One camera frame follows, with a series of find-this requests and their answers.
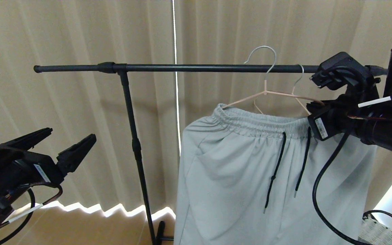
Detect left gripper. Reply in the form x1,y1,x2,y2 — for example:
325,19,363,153
0,128,97,236

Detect white laundry basket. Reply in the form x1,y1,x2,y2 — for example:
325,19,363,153
358,210,392,245

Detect black clothes rack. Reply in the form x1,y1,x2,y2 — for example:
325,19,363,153
34,62,389,245

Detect pink clothes hanger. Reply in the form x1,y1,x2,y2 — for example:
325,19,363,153
222,46,325,110
253,64,312,116

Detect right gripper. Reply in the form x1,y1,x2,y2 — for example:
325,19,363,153
307,95,392,161

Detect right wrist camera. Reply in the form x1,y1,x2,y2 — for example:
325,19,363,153
310,52,381,100

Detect pale grey shorts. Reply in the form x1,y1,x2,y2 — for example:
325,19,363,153
174,103,377,245

